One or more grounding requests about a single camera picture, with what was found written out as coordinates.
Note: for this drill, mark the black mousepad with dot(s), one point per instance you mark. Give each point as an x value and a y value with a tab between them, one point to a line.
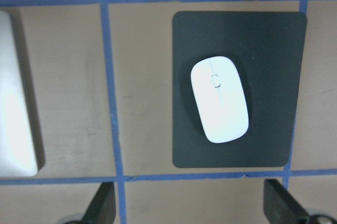
267	49

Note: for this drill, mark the silver laptop notebook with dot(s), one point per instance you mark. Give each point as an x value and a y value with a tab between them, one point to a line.
22	152

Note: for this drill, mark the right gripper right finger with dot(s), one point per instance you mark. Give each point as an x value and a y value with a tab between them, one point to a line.
280	207

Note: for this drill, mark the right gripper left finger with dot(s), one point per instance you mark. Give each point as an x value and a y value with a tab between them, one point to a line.
102	208

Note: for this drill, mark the white computer mouse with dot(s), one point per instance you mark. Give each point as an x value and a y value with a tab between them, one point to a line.
220	99

